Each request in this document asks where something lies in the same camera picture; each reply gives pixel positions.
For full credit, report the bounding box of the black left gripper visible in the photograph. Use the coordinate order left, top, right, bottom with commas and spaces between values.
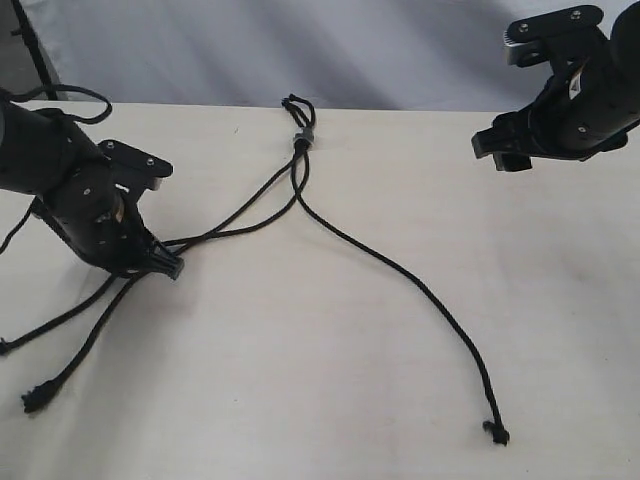
44, 184, 184, 280

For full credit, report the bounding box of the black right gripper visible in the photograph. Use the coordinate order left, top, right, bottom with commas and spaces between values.
471, 64, 631, 173

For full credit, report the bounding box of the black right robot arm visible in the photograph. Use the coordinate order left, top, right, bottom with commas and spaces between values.
471, 3, 639, 172

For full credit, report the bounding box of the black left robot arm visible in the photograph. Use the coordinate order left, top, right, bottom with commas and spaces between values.
1, 91, 184, 279

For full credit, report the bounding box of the white backdrop cloth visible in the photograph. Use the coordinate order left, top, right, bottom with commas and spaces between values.
19, 0, 640, 112

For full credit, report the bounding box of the black stand pole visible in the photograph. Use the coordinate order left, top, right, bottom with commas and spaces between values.
10, 0, 53, 87

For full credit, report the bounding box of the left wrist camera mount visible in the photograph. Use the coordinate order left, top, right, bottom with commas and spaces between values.
98, 139, 173, 196

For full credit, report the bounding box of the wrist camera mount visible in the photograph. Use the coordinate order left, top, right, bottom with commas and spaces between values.
503, 5, 606, 68
98, 139, 173, 196

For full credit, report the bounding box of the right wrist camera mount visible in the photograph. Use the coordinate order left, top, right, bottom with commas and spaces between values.
503, 5, 606, 68

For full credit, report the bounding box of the grey cable tie strap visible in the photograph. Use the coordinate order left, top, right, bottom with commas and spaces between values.
293, 128, 315, 150

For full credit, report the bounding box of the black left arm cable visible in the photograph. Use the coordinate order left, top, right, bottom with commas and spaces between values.
0, 83, 114, 256

